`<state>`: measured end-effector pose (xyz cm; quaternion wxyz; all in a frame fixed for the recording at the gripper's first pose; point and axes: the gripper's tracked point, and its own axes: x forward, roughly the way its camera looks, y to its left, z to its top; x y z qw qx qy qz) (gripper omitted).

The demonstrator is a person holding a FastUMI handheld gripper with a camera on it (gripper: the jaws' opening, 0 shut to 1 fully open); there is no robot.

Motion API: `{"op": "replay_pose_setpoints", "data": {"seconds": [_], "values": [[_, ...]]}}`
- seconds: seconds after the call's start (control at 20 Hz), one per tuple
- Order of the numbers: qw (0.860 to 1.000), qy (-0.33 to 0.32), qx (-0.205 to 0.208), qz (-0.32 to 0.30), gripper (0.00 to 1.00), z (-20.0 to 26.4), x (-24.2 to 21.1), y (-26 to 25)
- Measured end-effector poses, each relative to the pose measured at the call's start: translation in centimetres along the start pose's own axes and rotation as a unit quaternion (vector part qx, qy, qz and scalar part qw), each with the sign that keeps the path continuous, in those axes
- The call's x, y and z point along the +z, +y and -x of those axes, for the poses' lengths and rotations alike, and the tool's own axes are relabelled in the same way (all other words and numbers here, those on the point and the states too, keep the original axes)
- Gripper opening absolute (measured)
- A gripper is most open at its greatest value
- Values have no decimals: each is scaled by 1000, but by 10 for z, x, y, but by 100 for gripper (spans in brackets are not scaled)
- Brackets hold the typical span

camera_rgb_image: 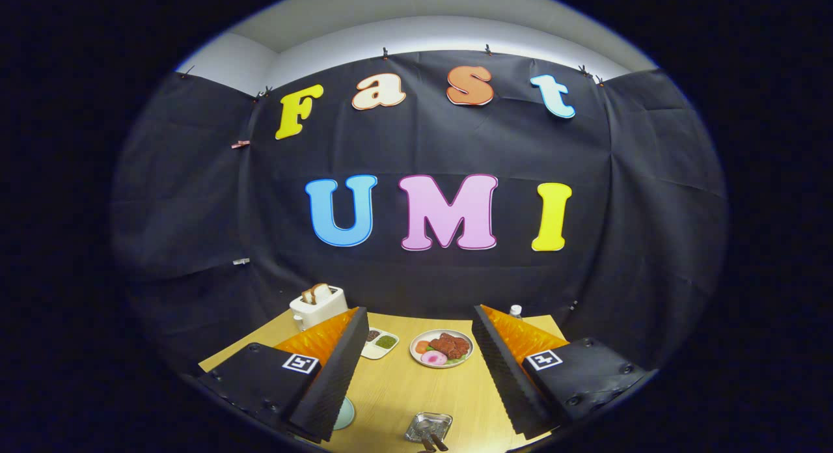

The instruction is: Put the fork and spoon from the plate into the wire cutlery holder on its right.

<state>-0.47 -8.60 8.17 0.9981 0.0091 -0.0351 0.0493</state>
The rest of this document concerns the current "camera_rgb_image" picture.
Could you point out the white divided dish with beans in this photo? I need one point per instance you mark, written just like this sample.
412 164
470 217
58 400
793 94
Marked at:
381 349

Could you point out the brown steak piece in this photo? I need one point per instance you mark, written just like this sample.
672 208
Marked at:
450 345

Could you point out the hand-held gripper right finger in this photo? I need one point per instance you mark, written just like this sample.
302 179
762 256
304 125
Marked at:
501 368

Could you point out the bread slice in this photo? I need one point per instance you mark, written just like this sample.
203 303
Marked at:
321 292
306 296

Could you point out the orange carrot slice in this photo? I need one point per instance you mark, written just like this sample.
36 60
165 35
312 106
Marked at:
422 346

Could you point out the light green plate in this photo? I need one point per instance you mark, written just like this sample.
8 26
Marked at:
346 414

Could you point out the white toaster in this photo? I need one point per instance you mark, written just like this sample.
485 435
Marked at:
322 313

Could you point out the metal spoon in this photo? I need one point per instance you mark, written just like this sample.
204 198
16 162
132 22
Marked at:
427 443

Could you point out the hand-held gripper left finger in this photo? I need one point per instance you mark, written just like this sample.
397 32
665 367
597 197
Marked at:
341 368

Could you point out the pink ham slice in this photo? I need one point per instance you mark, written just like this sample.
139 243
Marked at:
434 358

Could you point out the white oval food plate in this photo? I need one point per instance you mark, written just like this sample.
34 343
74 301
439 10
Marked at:
468 358

